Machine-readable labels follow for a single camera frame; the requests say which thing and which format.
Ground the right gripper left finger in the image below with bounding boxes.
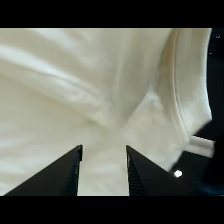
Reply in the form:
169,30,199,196
4,144,84,197

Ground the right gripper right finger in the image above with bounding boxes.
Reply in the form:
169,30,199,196
125,144,202,197

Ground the white T-shirt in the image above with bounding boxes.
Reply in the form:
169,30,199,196
0,28,216,197

